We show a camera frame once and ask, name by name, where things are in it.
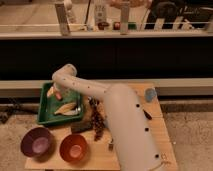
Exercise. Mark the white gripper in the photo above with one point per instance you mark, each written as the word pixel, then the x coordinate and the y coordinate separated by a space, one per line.
pixel 59 89

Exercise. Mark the red chili pepper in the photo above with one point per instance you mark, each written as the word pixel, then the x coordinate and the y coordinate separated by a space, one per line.
pixel 58 96

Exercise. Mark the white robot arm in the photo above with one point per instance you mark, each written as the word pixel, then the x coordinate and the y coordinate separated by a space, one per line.
pixel 134 143

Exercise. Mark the purple bowl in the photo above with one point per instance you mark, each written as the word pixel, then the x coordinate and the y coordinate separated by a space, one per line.
pixel 36 142

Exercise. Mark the red bowl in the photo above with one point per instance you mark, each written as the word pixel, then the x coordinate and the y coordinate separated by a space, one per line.
pixel 73 148

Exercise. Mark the green plastic tray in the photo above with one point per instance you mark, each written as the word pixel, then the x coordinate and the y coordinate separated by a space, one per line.
pixel 49 105

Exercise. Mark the dark rectangular sponge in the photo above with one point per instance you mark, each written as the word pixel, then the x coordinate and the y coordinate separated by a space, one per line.
pixel 80 127

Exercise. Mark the small metal fork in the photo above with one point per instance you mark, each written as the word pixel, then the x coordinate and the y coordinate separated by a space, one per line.
pixel 111 145

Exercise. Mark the small blue round object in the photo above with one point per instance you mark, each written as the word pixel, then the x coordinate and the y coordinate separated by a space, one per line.
pixel 150 94

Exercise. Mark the black handled brush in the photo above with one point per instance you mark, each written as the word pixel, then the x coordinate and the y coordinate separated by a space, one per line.
pixel 147 115

